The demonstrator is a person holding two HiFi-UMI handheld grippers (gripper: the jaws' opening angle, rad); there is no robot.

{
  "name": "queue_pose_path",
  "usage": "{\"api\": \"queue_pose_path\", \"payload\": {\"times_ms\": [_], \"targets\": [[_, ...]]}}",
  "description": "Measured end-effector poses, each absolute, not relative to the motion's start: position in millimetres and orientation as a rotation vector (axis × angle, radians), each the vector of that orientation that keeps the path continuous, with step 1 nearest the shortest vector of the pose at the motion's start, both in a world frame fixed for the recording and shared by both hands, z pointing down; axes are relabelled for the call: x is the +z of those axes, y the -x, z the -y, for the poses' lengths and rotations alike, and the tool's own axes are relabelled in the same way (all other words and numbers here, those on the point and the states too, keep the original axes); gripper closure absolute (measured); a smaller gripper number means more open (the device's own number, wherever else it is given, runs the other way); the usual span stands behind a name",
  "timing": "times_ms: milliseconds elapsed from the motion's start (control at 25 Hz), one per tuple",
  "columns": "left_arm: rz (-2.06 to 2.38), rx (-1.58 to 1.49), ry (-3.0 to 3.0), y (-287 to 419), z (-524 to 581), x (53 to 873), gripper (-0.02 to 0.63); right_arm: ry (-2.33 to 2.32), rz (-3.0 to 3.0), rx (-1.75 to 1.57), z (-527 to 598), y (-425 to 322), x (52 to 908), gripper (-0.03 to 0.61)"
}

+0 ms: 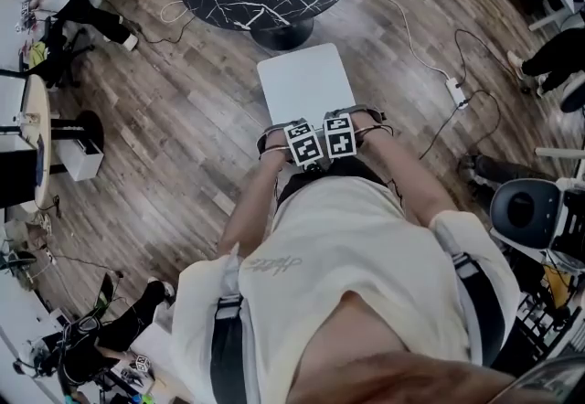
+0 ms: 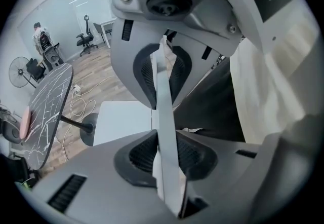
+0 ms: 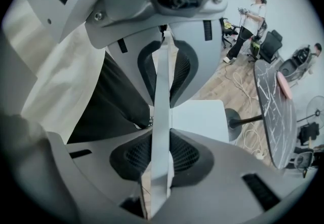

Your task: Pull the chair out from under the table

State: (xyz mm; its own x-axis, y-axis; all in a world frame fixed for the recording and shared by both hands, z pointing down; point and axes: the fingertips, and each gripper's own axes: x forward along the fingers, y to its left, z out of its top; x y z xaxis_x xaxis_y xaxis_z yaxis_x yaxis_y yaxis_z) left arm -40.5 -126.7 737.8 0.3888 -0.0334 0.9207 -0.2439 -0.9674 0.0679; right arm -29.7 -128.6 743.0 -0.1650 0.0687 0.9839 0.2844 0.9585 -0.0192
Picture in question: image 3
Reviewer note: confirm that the black standing fan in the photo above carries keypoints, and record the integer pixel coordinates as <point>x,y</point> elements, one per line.
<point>316,111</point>

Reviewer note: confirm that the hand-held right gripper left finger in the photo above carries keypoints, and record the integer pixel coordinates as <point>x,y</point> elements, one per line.
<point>96,172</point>

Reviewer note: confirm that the black office chair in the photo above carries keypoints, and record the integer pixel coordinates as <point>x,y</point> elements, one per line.
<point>270,45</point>
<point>227,30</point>

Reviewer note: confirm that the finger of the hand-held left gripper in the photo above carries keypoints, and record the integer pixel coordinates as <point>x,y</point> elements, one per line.
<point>205,58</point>

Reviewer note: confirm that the black bag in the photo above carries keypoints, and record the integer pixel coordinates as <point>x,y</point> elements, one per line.
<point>308,133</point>

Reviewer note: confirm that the person's cream t-shirt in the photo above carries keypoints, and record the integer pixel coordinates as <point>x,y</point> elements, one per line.
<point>63,78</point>

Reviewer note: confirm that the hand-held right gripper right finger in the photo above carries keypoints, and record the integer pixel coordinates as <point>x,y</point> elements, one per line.
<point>222,167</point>

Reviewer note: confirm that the pink round plate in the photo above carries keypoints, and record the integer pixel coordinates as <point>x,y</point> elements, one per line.
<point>284,86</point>

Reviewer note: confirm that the black marble round table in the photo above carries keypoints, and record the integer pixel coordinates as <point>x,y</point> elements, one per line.
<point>278,129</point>

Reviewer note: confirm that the person's black trousers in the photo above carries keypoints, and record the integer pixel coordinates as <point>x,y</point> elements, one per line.
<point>111,106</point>

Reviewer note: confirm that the white wooden chair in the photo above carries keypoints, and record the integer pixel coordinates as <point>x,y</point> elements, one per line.
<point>162,91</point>

